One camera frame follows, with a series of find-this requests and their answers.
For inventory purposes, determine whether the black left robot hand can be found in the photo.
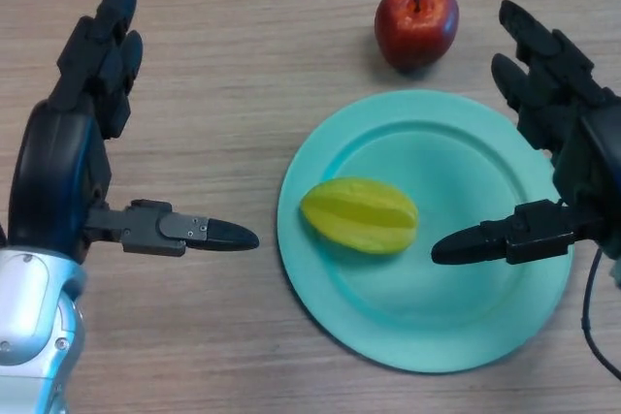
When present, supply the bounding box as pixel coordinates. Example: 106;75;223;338
7;0;261;268

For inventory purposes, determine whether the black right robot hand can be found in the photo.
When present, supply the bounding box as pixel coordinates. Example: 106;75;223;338
430;0;621;266

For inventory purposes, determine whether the yellow starfruit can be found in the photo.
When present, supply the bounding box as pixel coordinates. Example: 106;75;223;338
299;176;420;255

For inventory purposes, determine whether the green round plate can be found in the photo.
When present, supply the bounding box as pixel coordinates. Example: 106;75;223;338
277;88;574;375

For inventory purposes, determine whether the red apple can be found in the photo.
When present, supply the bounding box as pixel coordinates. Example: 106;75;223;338
374;0;460;71

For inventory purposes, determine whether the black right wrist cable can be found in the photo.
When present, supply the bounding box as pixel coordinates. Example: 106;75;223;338
579;248;621;381

